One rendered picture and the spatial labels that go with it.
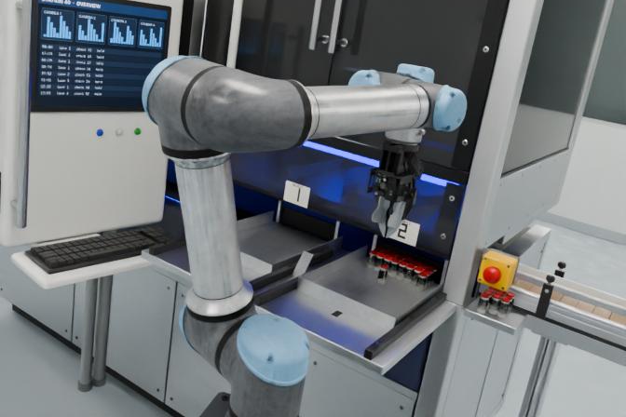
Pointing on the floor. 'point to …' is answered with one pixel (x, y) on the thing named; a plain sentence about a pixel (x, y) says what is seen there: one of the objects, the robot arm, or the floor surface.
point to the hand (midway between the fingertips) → (387, 231)
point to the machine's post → (486, 170)
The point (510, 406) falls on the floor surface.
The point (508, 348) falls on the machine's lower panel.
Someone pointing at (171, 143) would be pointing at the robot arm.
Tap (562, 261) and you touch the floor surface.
